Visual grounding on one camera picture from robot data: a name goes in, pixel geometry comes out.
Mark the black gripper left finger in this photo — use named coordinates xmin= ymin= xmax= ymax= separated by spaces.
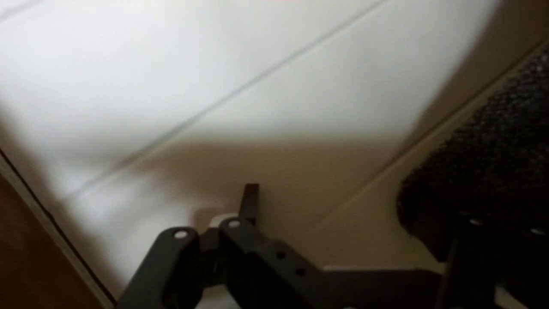
xmin=117 ymin=183 xmax=328 ymax=309

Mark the dark grey blanket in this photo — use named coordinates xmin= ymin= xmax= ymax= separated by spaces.
xmin=397 ymin=45 xmax=549 ymax=265

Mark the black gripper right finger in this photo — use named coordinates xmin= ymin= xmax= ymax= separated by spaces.
xmin=440 ymin=217 xmax=549 ymax=309

